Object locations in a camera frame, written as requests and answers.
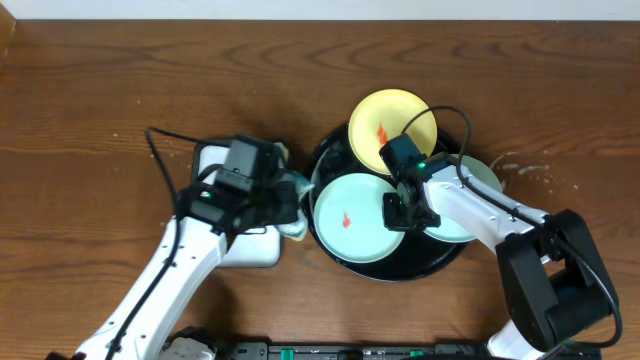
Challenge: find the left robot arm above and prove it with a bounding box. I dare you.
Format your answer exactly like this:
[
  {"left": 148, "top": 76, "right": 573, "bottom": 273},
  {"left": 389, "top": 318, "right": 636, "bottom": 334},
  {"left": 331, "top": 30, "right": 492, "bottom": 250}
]
[{"left": 73, "top": 174, "right": 308, "bottom": 359}]

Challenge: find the white rectangular sponge tray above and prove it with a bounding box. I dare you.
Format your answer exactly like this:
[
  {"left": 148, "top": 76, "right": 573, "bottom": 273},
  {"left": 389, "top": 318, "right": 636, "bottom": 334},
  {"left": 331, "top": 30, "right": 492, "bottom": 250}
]
[{"left": 191, "top": 142, "right": 281, "bottom": 268}]

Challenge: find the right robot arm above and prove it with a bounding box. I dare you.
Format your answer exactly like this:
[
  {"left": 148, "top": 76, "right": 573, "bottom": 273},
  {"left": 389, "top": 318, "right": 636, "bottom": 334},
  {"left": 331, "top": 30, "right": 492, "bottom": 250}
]
[{"left": 384, "top": 156, "right": 623, "bottom": 359}]

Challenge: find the green sponge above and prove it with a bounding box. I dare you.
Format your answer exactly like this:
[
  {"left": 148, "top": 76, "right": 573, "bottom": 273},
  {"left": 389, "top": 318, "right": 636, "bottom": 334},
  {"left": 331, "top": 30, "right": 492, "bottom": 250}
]
[{"left": 269, "top": 142, "right": 314, "bottom": 241}]

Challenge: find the yellow plate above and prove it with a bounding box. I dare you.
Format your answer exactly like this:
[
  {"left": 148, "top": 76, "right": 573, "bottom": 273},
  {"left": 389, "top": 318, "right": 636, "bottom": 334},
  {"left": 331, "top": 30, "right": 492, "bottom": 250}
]
[{"left": 348, "top": 89, "right": 428, "bottom": 175}]

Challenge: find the round black tray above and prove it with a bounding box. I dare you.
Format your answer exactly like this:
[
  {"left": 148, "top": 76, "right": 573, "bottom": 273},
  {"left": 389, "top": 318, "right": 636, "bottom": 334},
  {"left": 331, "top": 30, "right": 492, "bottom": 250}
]
[{"left": 302, "top": 124, "right": 466, "bottom": 282}]

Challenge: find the light green plate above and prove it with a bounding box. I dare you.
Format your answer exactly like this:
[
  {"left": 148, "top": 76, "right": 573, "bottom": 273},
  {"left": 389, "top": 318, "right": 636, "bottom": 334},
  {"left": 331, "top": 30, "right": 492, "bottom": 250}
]
[
  {"left": 424, "top": 156, "right": 503, "bottom": 243},
  {"left": 313, "top": 173, "right": 404, "bottom": 263}
]

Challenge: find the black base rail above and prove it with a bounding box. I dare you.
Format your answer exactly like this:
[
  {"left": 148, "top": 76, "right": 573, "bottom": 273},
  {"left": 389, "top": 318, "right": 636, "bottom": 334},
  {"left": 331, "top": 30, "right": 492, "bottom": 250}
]
[{"left": 164, "top": 341, "right": 601, "bottom": 360}]

